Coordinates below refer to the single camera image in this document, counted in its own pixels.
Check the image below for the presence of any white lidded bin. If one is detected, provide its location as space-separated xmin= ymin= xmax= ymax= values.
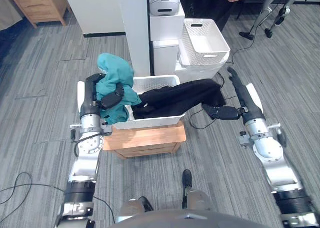
xmin=152 ymin=39 xmax=180 ymax=76

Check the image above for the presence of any teal garment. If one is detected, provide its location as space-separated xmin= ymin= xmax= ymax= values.
xmin=94 ymin=53 xmax=143 ymax=123

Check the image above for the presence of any person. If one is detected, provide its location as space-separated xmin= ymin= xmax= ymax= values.
xmin=179 ymin=0 xmax=248 ymax=31

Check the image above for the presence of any dark grey robot torso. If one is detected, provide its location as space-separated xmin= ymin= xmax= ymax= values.
xmin=107 ymin=208 xmax=275 ymax=228

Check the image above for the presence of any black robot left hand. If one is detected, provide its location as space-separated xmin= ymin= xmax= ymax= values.
xmin=77 ymin=73 xmax=125 ymax=115

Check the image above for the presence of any white perforated laundry hamper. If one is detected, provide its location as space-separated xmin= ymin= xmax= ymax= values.
xmin=112 ymin=74 xmax=187 ymax=130

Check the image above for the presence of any small wooden nightstand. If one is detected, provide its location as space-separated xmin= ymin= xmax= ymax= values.
xmin=102 ymin=120 xmax=187 ymax=160

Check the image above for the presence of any black garment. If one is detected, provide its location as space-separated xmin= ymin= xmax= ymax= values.
xmin=131 ymin=79 xmax=227 ymax=120

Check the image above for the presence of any white perforated plastic basket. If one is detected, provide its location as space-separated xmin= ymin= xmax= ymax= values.
xmin=174 ymin=39 xmax=230 ymax=83
xmin=181 ymin=18 xmax=231 ymax=66

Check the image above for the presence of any standing humanoid robot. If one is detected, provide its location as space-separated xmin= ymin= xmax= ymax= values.
xmin=238 ymin=0 xmax=315 ymax=41

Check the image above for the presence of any robot right leg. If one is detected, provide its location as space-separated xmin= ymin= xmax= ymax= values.
xmin=181 ymin=169 xmax=216 ymax=211

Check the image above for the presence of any wooden drawer cabinet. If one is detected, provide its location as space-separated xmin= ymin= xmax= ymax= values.
xmin=7 ymin=0 xmax=72 ymax=28

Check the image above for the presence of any white box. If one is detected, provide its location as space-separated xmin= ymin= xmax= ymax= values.
xmin=149 ymin=6 xmax=186 ymax=42

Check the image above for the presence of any robot left leg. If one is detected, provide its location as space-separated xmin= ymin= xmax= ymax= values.
xmin=119 ymin=196 xmax=154 ymax=216

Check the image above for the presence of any grey white VR headset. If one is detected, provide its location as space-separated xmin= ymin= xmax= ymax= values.
xmin=148 ymin=0 xmax=181 ymax=17

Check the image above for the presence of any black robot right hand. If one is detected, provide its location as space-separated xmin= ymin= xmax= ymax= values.
xmin=201 ymin=67 xmax=266 ymax=125

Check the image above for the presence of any robot leg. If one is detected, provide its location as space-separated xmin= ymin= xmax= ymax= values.
xmin=119 ymin=196 xmax=154 ymax=216
xmin=181 ymin=169 xmax=216 ymax=211

